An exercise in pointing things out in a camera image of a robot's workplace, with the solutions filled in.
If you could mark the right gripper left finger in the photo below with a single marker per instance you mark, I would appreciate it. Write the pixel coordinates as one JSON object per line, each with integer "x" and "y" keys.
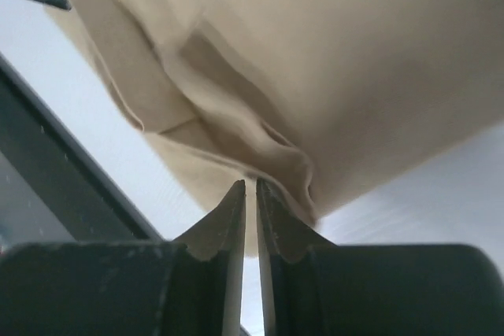
{"x": 191, "y": 285}

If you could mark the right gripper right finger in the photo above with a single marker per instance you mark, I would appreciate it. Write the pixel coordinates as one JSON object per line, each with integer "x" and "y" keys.
{"x": 311, "y": 286}

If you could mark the beige t shirt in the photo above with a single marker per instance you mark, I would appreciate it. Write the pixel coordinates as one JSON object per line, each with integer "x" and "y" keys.
{"x": 328, "y": 99}

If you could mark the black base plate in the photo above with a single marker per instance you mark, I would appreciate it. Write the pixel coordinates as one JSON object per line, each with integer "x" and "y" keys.
{"x": 51, "y": 189}

